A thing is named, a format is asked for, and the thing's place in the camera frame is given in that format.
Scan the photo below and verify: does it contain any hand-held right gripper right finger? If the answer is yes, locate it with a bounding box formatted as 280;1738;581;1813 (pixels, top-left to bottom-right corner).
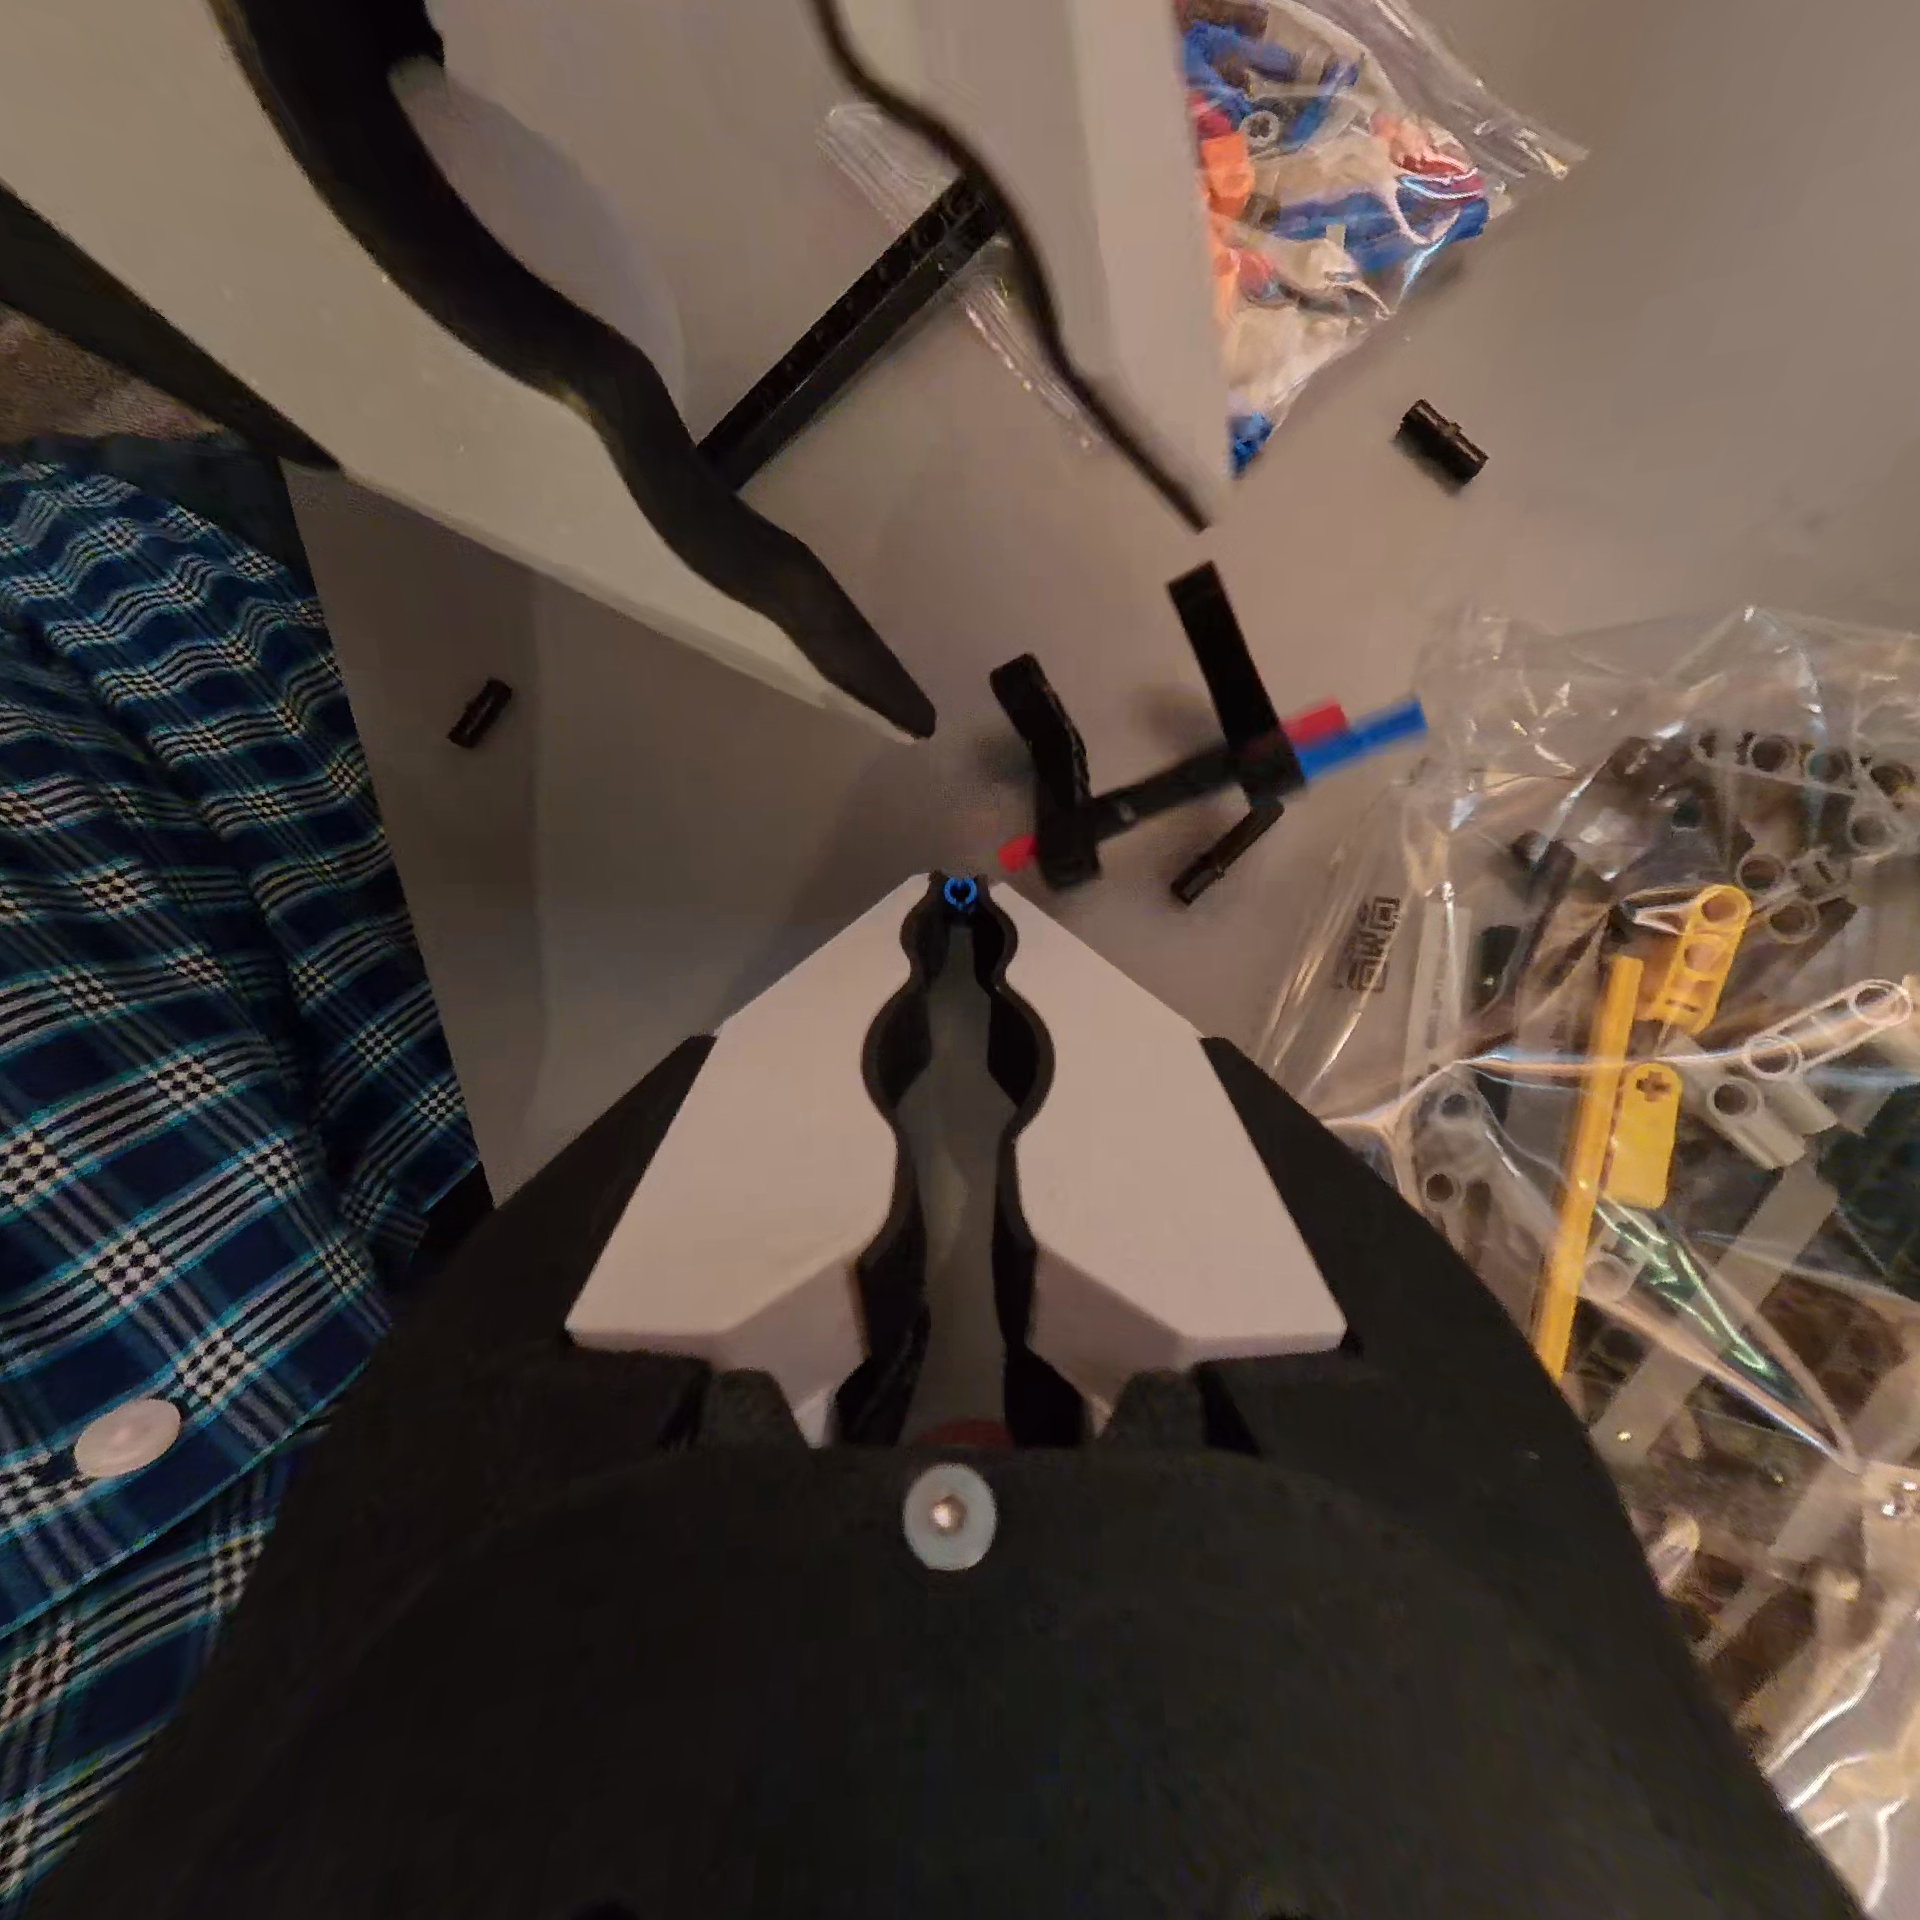
976;880;1345;1445

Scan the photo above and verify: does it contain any long yellow lego axle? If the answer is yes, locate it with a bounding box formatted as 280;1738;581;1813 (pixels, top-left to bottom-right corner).
1527;951;1651;1382

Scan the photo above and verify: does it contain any clear bag of grey pieces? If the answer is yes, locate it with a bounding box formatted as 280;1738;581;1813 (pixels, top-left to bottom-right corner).
1253;598;1920;1920

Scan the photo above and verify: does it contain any blue plaid shirt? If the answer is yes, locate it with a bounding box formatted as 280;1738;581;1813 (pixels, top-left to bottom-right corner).
0;434;501;1920

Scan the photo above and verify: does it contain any clear bag of colourful pieces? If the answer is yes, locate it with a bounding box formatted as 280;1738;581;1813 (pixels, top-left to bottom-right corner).
816;0;1593;485

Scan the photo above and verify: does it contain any long black lego beam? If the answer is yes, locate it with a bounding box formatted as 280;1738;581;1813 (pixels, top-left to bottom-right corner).
696;171;1002;487

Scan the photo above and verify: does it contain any long black lego pin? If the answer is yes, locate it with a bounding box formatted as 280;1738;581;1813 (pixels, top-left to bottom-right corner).
1170;800;1290;906

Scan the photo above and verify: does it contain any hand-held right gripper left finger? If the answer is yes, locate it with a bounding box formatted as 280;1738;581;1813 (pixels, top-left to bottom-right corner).
566;872;938;1445

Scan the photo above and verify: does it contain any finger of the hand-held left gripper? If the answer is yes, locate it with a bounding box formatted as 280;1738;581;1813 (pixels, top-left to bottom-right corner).
0;0;937;740
816;0;1238;530

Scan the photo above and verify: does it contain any black lego beam assembly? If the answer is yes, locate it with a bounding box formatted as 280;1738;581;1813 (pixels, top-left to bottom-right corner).
990;562;1425;894

